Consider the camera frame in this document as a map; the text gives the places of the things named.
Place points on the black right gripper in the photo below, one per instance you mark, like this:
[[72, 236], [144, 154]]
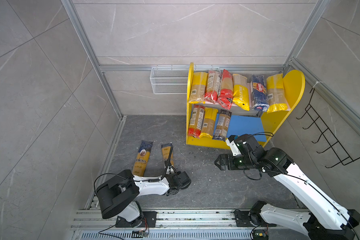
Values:
[[220, 156]]

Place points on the blue clear spaghetti bag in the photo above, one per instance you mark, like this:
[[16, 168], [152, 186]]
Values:
[[222, 126]]

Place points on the red clear spaghetti bag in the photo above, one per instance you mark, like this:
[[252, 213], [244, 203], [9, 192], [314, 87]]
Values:
[[196, 121]]

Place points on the short yellow spaghetti bag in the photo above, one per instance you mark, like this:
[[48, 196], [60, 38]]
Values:
[[208, 126]]

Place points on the yellow Pastatime spaghetti bag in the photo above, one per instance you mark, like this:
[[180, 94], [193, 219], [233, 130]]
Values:
[[241, 96]]

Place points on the blue Barilla spaghetti box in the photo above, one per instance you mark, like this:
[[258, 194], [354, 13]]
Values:
[[259, 93]]

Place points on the long yellow spaghetti bag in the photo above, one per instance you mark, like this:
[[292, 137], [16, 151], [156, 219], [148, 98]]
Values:
[[276, 94]]

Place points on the yellow topped spaghetti bag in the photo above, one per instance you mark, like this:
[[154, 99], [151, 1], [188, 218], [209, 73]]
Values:
[[198, 87]]

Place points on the red labelled spaghetti bag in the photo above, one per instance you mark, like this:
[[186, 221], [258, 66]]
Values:
[[213, 86]]

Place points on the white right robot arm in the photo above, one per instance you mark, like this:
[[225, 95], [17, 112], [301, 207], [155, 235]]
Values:
[[324, 219]]

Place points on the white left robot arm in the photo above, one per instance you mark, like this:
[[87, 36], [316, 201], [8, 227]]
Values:
[[117, 195]]

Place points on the yellow shelf with coloured boards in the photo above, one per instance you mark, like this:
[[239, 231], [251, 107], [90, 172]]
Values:
[[294, 83]]

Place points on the blue Ankara spaghetti bag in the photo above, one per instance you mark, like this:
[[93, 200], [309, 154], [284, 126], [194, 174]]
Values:
[[142, 158]]

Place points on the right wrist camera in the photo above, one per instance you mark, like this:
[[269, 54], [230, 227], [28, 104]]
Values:
[[237, 145]]

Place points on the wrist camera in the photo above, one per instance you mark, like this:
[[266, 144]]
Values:
[[170, 170], [237, 145]]

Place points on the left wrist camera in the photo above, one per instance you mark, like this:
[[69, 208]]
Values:
[[170, 170]]

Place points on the white wire mesh basket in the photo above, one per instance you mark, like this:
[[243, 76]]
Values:
[[174, 79]]

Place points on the black wire hook rack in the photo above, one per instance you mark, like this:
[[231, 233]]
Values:
[[327, 136]]

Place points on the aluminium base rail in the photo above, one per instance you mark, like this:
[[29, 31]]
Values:
[[177, 224]]

